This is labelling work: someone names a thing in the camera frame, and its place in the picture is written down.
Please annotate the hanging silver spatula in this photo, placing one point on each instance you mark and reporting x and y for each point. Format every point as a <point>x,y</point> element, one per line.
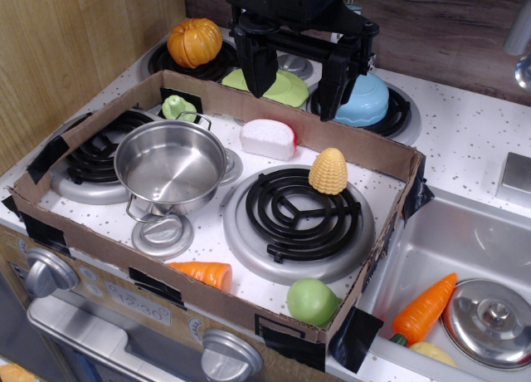
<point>352,5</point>

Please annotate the silver sink basin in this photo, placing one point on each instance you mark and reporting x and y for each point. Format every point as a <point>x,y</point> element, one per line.
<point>449,234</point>

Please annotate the yellow toy corn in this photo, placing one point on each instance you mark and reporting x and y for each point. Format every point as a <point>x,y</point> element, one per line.
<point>329,173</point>

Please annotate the silver faucet handle block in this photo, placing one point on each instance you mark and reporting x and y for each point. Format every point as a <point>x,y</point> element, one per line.
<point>514,180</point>

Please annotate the orange toy pumpkin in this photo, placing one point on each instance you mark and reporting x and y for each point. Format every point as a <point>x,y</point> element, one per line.
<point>195,42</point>

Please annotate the front right black burner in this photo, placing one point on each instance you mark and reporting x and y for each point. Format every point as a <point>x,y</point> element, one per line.
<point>283,230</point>

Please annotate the back right black burner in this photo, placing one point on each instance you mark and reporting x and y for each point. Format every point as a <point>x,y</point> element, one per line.
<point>402,122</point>

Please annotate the light blue plastic bowl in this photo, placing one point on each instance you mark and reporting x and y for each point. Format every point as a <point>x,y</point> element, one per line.
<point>367,104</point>

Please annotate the yellow toy lemon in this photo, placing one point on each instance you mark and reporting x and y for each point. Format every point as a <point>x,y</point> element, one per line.
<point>432,351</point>

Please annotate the silver stove knob back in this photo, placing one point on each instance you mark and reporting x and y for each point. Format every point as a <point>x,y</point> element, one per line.
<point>296,65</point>

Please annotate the silver round stove disc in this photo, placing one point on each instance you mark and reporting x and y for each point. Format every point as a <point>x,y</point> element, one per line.
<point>162,237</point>

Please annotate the silver oven knob right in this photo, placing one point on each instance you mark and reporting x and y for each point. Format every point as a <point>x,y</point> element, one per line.
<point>227,357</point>

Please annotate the silver faucet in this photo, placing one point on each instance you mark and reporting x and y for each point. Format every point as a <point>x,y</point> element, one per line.
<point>516,44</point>

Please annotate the brown cardboard fence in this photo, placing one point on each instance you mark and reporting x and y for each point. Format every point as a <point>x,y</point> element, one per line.
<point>95,240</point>

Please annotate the green toy apple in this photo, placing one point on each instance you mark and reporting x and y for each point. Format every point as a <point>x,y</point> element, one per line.
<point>312,302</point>

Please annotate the silver oven knob left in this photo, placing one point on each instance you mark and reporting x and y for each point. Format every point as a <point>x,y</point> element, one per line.
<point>48,273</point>

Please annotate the light green plastic plate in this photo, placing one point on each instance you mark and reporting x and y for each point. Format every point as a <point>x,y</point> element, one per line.
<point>288,89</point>

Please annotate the silver oven door handle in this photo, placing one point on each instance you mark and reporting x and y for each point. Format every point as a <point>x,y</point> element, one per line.
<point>105,346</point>

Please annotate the digital clock display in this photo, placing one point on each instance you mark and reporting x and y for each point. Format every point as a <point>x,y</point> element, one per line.
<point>138,303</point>

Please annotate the stainless steel pot lid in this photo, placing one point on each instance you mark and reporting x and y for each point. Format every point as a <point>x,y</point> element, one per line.
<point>490,323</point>

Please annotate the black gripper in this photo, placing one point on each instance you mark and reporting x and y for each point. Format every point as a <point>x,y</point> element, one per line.
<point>326,31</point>

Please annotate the orange toy carrot half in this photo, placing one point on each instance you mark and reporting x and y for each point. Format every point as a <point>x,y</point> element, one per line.
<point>215,274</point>

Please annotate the front left black burner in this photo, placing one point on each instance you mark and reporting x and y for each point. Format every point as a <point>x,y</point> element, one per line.
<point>87,175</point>

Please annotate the silver oven knob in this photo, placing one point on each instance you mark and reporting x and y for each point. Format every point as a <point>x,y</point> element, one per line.
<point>227,357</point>
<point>48,273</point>

